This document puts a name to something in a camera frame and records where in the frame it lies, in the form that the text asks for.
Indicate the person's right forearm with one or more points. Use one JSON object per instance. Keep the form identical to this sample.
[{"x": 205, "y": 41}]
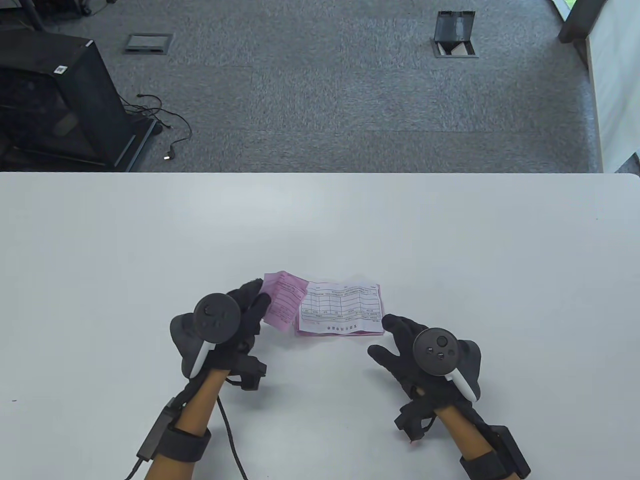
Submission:
[{"x": 470, "y": 440}]

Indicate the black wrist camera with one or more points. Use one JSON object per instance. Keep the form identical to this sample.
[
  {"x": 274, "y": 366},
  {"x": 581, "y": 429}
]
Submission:
[
  {"x": 250, "y": 370},
  {"x": 412, "y": 420}
]

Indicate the black labelled power pack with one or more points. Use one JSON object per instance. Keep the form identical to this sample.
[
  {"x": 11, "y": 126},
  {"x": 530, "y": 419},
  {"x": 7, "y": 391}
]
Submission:
[{"x": 155, "y": 435}]

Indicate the person's left forearm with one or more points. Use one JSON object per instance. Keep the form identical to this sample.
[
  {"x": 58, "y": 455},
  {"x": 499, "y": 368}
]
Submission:
[{"x": 192, "y": 425}]

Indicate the dark grey pillar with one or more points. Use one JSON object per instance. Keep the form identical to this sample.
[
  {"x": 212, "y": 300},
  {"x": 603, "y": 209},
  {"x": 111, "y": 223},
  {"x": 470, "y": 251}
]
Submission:
[{"x": 575, "y": 22}]

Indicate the black wrist box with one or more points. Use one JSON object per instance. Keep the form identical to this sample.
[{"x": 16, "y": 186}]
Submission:
[{"x": 512, "y": 450}]

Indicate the person's left hand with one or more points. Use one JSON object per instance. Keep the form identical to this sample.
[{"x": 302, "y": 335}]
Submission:
[{"x": 250, "y": 310}]

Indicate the white paper invoice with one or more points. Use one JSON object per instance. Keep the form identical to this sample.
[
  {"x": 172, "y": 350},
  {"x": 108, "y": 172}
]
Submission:
[{"x": 340, "y": 307}]

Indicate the black cabinet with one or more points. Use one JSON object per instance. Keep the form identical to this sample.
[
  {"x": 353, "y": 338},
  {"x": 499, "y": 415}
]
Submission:
[{"x": 75, "y": 100}]

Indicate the closed grey floor box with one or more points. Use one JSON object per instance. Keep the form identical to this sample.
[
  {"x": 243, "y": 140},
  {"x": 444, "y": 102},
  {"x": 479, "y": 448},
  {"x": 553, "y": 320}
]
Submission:
[{"x": 148, "y": 43}]

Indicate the white partition panel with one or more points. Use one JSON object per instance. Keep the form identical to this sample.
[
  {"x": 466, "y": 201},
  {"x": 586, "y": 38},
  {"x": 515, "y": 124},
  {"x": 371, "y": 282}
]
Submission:
[{"x": 617, "y": 90}]

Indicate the open grey floor box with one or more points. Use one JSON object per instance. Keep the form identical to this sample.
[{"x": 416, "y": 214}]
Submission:
[{"x": 454, "y": 27}]

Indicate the person's right hand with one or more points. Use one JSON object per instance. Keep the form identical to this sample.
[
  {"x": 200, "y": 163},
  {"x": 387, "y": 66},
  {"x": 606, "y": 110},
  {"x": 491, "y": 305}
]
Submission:
[{"x": 400, "y": 350}]

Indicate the black caster wheel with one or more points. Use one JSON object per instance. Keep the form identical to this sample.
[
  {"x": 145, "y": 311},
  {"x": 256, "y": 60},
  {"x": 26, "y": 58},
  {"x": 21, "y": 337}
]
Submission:
[{"x": 85, "y": 7}]

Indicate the pink paper invoice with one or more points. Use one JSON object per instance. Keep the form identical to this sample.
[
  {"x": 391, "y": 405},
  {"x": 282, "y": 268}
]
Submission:
[
  {"x": 350, "y": 333},
  {"x": 282, "y": 302}
]

